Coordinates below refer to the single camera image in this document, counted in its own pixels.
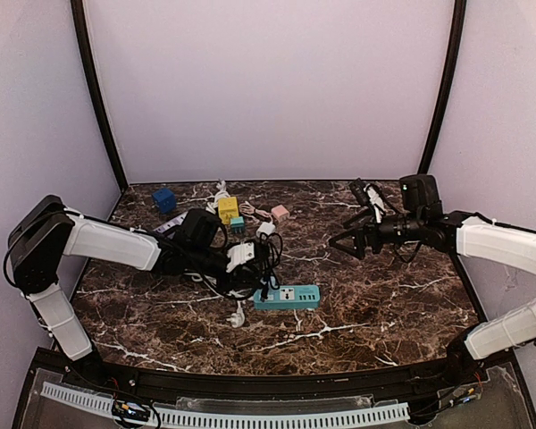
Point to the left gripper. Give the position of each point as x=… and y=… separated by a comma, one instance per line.
x=259, y=261

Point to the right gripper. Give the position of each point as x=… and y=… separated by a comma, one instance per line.
x=368, y=237

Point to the teal power strip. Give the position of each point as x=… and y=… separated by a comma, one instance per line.
x=288, y=297

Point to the yellow cube socket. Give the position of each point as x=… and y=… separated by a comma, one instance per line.
x=228, y=208

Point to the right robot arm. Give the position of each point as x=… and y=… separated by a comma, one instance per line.
x=423, y=222

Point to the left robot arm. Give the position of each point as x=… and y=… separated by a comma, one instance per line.
x=51, y=231

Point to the small teal plug adapter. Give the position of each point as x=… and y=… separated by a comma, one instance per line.
x=238, y=226

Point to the white charger cube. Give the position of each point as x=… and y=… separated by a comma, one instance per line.
x=265, y=228

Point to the pink charger cube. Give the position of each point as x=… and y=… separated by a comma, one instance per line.
x=280, y=213

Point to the purple power strip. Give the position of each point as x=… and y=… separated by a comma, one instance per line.
x=165, y=228

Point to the dark blue cube socket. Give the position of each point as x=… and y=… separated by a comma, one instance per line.
x=165, y=200

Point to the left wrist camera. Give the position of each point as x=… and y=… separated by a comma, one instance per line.
x=240, y=254

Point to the white slotted cable duct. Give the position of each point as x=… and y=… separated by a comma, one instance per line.
x=223, y=414

